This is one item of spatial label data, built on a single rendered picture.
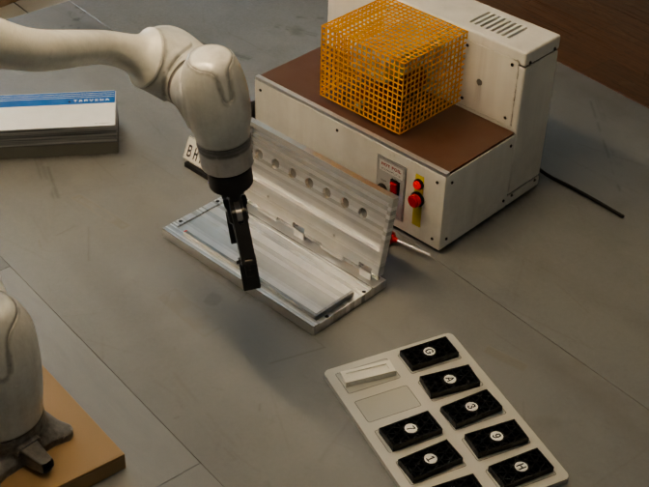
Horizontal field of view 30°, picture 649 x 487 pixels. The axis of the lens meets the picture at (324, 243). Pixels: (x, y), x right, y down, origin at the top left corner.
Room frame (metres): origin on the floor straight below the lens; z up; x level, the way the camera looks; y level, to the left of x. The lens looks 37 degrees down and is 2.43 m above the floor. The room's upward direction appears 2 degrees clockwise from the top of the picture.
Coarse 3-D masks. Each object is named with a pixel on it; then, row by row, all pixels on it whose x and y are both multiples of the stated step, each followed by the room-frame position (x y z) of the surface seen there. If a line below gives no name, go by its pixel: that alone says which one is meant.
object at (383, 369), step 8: (384, 360) 1.64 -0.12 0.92; (360, 368) 1.62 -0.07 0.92; (368, 368) 1.62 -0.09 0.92; (376, 368) 1.62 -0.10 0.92; (384, 368) 1.62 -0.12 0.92; (392, 368) 1.62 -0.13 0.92; (344, 376) 1.60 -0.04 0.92; (352, 376) 1.60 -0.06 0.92; (360, 376) 1.60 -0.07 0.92; (368, 376) 1.60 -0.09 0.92; (376, 376) 1.60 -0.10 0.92; (384, 376) 1.61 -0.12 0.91; (344, 384) 1.59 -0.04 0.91; (352, 384) 1.58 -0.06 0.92
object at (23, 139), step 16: (0, 96) 2.43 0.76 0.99; (16, 96) 2.43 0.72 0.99; (64, 128) 2.33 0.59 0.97; (80, 128) 2.33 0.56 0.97; (96, 128) 2.34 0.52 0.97; (112, 128) 2.34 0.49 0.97; (0, 144) 2.31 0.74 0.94; (16, 144) 2.31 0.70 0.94; (32, 144) 2.32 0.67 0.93; (48, 144) 2.32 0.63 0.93; (64, 144) 2.33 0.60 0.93; (80, 144) 2.33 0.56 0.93; (96, 144) 2.34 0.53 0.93; (112, 144) 2.34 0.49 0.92
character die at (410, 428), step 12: (408, 420) 1.49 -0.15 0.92; (420, 420) 1.50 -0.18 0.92; (432, 420) 1.49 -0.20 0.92; (384, 432) 1.46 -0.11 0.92; (396, 432) 1.47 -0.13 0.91; (408, 432) 1.46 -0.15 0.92; (420, 432) 1.47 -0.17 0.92; (432, 432) 1.46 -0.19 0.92; (396, 444) 1.43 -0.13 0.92; (408, 444) 1.44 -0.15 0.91
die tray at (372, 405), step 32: (384, 352) 1.68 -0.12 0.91; (384, 384) 1.59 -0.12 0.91; (416, 384) 1.59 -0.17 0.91; (480, 384) 1.60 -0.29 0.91; (352, 416) 1.51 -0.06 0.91; (384, 416) 1.51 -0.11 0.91; (512, 416) 1.52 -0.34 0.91; (384, 448) 1.43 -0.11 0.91; (416, 448) 1.44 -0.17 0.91; (512, 448) 1.44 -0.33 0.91; (544, 448) 1.44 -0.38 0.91; (448, 480) 1.37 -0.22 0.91; (480, 480) 1.37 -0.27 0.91; (544, 480) 1.37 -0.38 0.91
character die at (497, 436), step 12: (480, 432) 1.47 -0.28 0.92; (492, 432) 1.47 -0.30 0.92; (504, 432) 1.47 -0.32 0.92; (516, 432) 1.47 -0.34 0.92; (468, 444) 1.45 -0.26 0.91; (480, 444) 1.44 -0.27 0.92; (492, 444) 1.44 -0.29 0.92; (504, 444) 1.44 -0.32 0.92; (516, 444) 1.45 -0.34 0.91; (480, 456) 1.42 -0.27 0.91
